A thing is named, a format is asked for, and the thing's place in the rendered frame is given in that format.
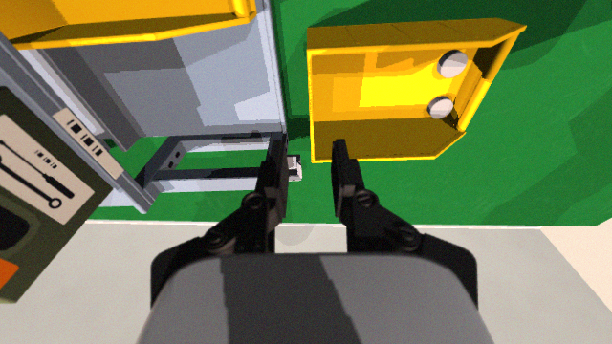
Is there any yellow bin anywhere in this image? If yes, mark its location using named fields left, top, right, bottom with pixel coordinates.
left=307, top=18, right=526, bottom=163
left=0, top=0, right=251, bottom=50

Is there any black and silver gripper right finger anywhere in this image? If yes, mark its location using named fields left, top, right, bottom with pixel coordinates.
left=331, top=139, right=478, bottom=310

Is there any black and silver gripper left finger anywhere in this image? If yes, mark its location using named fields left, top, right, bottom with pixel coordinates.
left=150, top=140, right=289, bottom=310

